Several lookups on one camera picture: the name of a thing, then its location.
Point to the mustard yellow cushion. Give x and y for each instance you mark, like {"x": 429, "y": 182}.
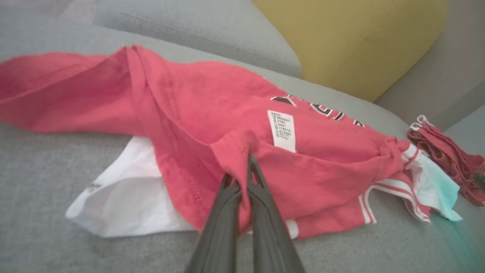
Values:
{"x": 360, "y": 45}

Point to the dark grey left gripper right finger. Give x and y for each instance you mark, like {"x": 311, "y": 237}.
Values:
{"x": 269, "y": 235}

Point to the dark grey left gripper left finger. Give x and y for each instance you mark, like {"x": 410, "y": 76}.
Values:
{"x": 219, "y": 235}

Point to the red garment white trim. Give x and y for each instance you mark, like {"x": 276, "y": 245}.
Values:
{"x": 454, "y": 163}

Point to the red jersey with black letters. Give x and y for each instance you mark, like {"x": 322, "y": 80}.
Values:
{"x": 208, "y": 94}

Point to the grey fabric sofa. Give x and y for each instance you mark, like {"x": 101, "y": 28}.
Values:
{"x": 57, "y": 246}

